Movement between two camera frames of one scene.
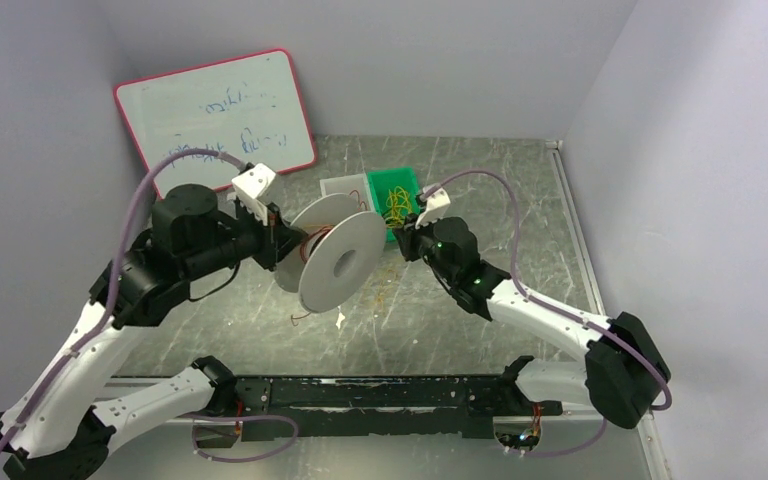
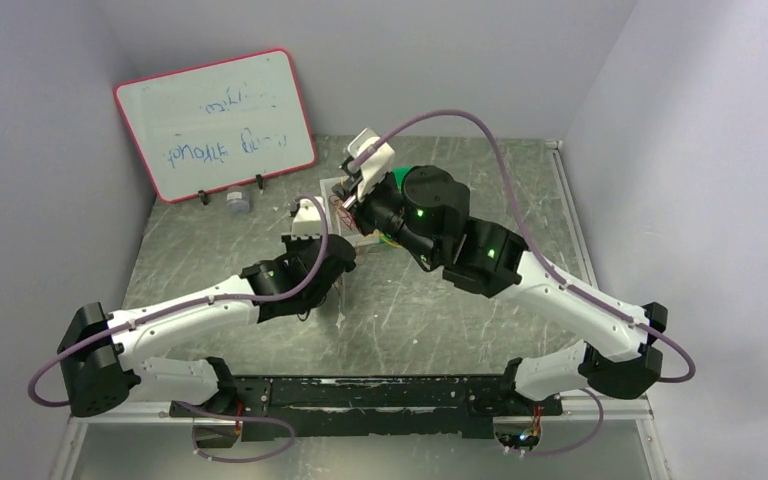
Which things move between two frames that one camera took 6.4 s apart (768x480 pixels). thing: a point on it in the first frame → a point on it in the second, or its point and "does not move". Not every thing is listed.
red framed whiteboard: [249, 106] does not move
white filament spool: [340, 249] → [340, 289]
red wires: [359, 203] → [344, 214]
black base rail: [357, 408] does not move
